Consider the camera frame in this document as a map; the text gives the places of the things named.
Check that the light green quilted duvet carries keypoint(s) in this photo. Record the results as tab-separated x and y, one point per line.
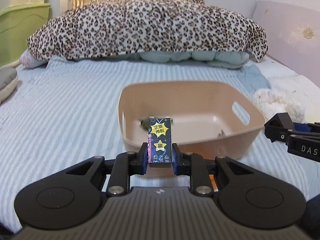
222	59

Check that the pink floral pillow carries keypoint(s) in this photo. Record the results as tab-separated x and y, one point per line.
29	61

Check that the beige plastic storage bin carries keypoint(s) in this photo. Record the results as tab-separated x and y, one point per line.
200	110

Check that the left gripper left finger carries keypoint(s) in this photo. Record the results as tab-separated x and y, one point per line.
125	165

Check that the green dried herb bag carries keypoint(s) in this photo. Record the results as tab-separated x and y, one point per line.
146	123

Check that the white fluffy plush toy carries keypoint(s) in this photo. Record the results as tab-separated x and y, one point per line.
272	101

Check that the grey beige plush toy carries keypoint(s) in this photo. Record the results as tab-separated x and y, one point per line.
9	81

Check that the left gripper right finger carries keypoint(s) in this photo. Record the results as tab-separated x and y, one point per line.
196	168

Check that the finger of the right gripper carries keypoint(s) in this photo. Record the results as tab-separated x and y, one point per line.
280	127

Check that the green plastic storage box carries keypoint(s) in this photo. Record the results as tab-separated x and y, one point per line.
17	24

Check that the pink headboard panel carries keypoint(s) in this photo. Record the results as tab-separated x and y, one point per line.
292	36

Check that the leopard print blanket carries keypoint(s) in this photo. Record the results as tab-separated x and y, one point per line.
105	28

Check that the black star card box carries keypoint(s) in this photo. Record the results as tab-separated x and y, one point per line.
159	140

